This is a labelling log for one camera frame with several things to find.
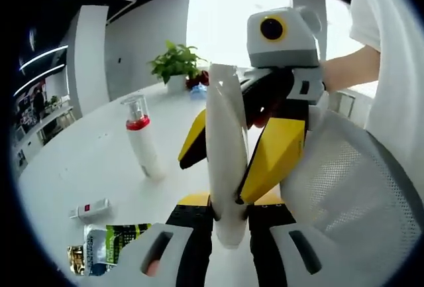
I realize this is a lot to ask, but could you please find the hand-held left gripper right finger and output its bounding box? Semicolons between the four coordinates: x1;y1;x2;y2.
247;192;337;287

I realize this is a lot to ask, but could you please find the blue plastic bag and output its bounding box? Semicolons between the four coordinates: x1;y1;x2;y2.
189;83;208;98

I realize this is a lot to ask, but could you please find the white red-banded skincare bottle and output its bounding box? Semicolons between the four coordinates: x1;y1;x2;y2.
120;91;166;181

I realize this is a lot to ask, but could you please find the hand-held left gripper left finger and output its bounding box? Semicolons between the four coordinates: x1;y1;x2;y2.
99;192;215;287

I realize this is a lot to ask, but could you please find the green black skincare sachet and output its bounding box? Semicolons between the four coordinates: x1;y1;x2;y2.
83;223;153;276

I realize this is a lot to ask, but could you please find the small white skincare bottle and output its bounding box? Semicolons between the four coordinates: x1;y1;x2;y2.
68;198;111;220

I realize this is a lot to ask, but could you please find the gold foil skincare sachet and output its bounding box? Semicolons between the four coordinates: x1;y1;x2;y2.
67;245;87;276

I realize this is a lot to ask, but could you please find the long white counter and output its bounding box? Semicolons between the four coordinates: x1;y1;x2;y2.
19;104;77;142

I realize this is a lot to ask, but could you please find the potted green plant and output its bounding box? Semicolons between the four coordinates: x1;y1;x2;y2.
148;39;208;95

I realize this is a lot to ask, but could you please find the white skincare tube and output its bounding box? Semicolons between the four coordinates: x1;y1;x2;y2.
205;63;249;250

